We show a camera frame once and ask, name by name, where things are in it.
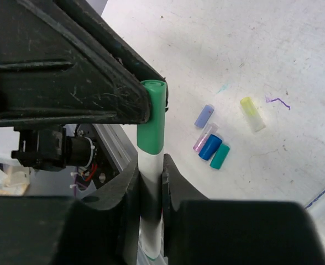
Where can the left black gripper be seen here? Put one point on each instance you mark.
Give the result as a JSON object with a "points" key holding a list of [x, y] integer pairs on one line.
{"points": [[61, 63]]}

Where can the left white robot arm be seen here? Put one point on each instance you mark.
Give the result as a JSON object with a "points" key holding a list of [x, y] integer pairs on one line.
{"points": [[47, 147]]}

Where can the blue marker cap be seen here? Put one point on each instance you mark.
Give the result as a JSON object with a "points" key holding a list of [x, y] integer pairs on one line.
{"points": [[210, 147]]}

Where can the lavender marker cap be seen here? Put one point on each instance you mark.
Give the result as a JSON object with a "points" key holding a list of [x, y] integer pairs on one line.
{"points": [[204, 116]]}

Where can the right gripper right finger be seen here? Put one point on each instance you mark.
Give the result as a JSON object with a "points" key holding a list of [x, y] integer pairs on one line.
{"points": [[178, 195]]}

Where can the clear pink pen cap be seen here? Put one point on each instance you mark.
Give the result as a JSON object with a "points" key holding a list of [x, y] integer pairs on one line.
{"points": [[210, 128]]}

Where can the clear yellow highlighter cap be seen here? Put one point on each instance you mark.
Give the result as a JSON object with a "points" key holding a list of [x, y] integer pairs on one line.
{"points": [[251, 114]]}

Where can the green marker cap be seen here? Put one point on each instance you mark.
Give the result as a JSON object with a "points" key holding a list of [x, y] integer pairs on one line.
{"points": [[150, 136], [220, 156]]}

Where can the aluminium frame rail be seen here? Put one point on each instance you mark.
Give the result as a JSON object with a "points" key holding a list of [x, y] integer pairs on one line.
{"points": [[117, 144]]}

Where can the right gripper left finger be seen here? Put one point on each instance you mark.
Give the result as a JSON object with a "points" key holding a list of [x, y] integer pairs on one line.
{"points": [[108, 221]]}

